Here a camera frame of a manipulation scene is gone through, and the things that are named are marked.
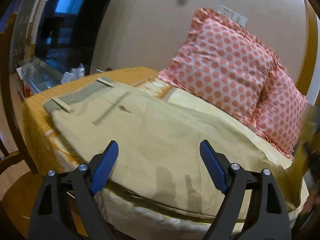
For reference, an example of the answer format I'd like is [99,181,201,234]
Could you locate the lower pink polka-dot pillow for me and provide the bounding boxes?
[254,68,308,160]

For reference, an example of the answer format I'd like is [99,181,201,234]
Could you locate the yellow patterned bed cover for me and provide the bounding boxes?
[22,67,309,239]

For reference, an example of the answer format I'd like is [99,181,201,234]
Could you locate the upper pink polka-dot pillow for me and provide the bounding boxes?
[158,8,283,129]

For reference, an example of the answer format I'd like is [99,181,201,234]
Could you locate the pink polka-dot pillow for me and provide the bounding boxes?
[254,68,308,160]
[158,8,283,129]

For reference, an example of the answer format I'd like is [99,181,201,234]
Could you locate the cluttered side table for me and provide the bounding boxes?
[16,59,85,98]

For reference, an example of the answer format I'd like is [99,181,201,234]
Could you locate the white wall socket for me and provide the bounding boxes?
[218,4,247,27]

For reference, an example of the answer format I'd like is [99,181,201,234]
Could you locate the beige khaki pants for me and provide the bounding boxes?
[44,77,300,217]

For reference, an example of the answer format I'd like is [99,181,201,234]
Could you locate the blue glowing screen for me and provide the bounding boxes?
[35,0,110,74]

